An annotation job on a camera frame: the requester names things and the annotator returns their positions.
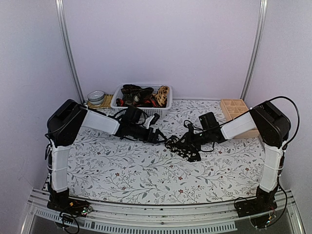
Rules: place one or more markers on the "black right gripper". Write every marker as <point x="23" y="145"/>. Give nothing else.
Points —
<point x="188" y="136"/>

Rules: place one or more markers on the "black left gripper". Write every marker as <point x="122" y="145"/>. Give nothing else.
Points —
<point x="154" y="140"/>

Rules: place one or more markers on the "black white floral tie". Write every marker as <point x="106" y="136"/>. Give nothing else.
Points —
<point x="172" y="146"/>

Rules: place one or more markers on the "white plastic basket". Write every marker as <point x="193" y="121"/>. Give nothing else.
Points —
<point x="162" y="111"/>

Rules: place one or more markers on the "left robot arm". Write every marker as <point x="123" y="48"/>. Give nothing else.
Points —
<point x="63" y="127"/>

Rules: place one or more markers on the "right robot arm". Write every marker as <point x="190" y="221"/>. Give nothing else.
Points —
<point x="273" y="126"/>

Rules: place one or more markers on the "red navy striped tie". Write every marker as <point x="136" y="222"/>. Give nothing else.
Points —
<point x="134" y="101"/>

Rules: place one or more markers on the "yellow beetle print tie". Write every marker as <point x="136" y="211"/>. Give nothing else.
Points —
<point x="161" y="96"/>

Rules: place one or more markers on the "dark floral brown tie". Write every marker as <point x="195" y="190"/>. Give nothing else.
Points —
<point x="131" y="91"/>

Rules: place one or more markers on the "wooden divided box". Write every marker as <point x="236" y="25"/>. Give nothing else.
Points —
<point x="232" y="108"/>

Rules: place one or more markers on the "woven bamboo mat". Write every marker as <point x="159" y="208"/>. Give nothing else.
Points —
<point x="105" y="102"/>

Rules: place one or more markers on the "patterned ceramic bowl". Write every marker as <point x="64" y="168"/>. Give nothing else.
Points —
<point x="96" y="97"/>

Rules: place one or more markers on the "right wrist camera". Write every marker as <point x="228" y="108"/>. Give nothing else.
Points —
<point x="189" y="125"/>

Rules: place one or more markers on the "front aluminium rail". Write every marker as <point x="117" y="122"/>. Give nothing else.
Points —
<point x="116" y="218"/>

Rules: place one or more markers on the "right aluminium frame post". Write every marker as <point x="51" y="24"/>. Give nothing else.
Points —
<point x="256" y="46"/>

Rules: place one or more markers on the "aluminium frame post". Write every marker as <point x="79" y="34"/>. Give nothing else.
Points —
<point x="256" y="46"/>
<point x="66" y="41"/>

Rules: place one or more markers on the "left aluminium frame post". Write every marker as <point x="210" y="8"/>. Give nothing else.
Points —
<point x="66" y="41"/>

